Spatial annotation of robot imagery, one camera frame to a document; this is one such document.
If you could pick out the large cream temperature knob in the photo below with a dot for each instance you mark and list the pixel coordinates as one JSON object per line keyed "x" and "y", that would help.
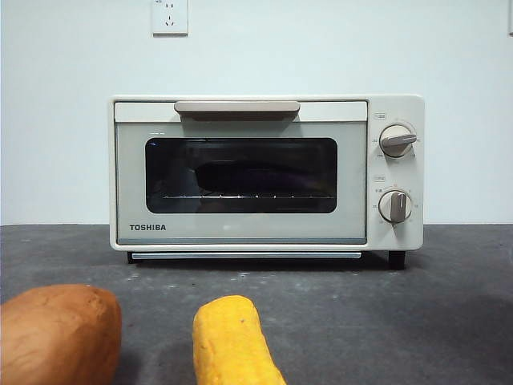
{"x": 397, "y": 140}

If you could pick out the cream Toshiba toaster oven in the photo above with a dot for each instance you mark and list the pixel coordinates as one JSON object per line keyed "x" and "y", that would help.
{"x": 398, "y": 108}

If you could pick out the black oven foot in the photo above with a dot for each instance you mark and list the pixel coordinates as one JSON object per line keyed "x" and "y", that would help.
{"x": 397, "y": 260}
{"x": 132, "y": 259}

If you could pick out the glass oven door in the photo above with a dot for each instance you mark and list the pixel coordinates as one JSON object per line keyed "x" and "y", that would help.
{"x": 240, "y": 228}

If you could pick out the white wall socket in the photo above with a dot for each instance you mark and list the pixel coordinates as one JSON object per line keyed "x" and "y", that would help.
{"x": 170, "y": 18}

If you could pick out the yellow corn cob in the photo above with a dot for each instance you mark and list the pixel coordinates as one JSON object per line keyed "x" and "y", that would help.
{"x": 228, "y": 341}

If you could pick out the small cream timer knob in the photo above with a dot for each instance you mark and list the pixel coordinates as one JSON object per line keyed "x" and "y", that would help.
{"x": 396, "y": 206}

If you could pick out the purple eggplant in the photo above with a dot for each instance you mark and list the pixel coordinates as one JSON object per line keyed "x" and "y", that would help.
{"x": 240, "y": 176}

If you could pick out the brown sweet potato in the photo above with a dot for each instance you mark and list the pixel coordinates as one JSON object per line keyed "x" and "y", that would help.
{"x": 56, "y": 337}

